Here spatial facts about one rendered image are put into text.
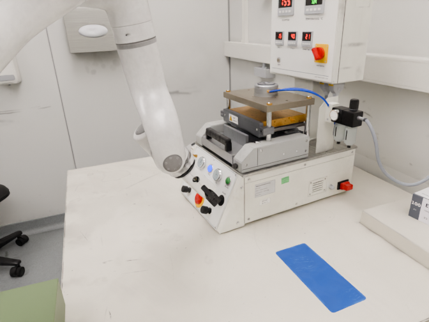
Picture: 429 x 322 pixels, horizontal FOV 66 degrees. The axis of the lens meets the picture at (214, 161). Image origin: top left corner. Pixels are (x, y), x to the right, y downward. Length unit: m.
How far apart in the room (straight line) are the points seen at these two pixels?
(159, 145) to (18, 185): 1.94
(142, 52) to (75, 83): 1.65
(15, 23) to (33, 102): 1.86
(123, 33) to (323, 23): 0.61
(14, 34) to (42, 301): 0.50
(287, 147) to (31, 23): 0.73
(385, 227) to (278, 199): 0.31
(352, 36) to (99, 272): 0.97
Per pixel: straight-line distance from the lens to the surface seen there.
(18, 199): 2.66
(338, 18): 1.09
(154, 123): 0.76
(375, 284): 0.93
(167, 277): 0.90
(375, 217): 1.10
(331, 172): 1.20
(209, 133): 1.12
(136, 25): 0.76
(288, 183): 1.08
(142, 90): 0.79
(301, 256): 0.96
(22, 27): 0.60
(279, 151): 1.03
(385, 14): 1.43
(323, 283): 0.89
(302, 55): 1.19
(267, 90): 1.10
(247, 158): 0.96
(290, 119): 1.10
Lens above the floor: 1.34
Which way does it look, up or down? 22 degrees down
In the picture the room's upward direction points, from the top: 2 degrees counter-clockwise
